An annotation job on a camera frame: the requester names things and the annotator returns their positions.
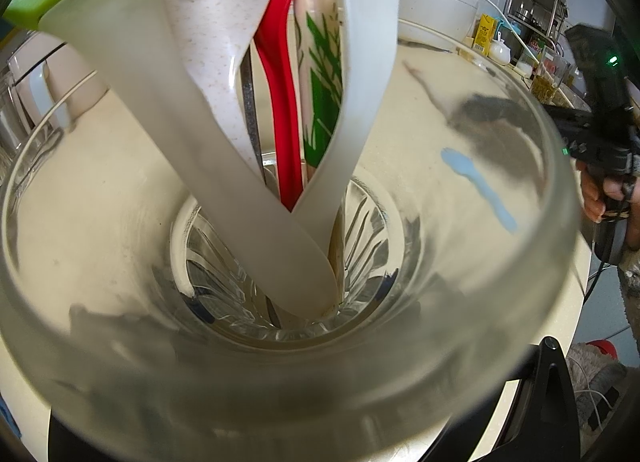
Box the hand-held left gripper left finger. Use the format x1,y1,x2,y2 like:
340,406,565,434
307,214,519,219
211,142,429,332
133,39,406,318
49,408,146,462

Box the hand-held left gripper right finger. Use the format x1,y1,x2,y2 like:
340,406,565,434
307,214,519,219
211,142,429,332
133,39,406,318
492,335,583,462

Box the clear ribbed glass cup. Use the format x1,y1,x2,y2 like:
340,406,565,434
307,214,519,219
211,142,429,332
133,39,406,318
0,27,581,445

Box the light blue plastic spoon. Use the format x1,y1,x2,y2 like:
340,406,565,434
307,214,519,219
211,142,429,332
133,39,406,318
440,147,518,233

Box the white plastic spork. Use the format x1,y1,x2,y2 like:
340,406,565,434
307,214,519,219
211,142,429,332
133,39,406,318
292,0,416,268

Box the paper chopsticks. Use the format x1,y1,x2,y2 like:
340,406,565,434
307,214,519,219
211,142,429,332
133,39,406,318
292,0,346,183

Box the red plastic spoon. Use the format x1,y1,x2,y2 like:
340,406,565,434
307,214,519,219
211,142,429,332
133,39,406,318
255,0,313,213

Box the wooden handled metal fork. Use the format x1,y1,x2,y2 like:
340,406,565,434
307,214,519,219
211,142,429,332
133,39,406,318
240,52,278,188

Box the green silicone basting brush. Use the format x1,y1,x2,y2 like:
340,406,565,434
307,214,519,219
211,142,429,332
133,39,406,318
2,0,341,323

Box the beige speckled spoon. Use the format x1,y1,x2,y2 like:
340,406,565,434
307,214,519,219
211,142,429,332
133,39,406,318
162,0,286,180

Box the person's right forearm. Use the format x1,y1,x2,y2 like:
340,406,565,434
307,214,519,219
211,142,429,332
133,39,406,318
617,249,640,308

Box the person's right hand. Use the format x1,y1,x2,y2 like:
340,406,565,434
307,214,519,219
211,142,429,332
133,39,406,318
579,168,610,224

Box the person's right leg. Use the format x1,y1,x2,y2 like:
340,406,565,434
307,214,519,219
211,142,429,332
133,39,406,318
565,342,628,438

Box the glass of tea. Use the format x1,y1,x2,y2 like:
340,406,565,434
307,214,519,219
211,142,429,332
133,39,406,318
530,44,571,105

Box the red round lid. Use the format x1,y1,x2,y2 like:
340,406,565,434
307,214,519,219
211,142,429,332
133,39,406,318
586,339,618,360

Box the small white jar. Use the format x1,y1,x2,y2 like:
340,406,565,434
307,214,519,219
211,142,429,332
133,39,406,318
487,32,512,65

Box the yellow carton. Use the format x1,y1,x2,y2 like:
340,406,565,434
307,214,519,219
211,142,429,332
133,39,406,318
472,13,497,54

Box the white rice cooker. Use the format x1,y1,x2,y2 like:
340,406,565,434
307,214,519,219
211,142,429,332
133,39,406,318
397,0,478,50

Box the beige electric cooker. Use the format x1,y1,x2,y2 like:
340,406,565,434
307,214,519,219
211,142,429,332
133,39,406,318
7,39,108,128

